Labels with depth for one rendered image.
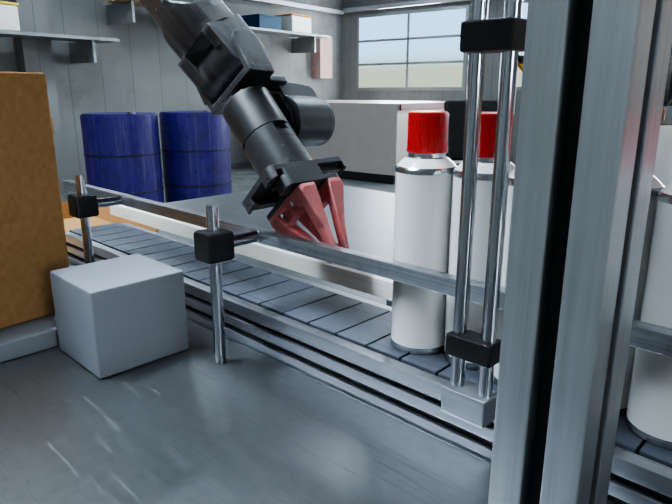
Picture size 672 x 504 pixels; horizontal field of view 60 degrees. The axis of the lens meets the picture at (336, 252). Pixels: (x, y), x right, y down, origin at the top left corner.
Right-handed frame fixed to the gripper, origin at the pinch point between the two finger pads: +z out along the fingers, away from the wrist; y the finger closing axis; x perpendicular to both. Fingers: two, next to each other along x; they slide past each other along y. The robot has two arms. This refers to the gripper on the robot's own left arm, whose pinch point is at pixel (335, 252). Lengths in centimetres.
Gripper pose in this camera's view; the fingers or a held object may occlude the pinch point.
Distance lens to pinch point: 58.8
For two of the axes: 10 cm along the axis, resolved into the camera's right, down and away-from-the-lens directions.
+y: 7.0, -2.0, 6.9
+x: -5.1, 5.3, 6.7
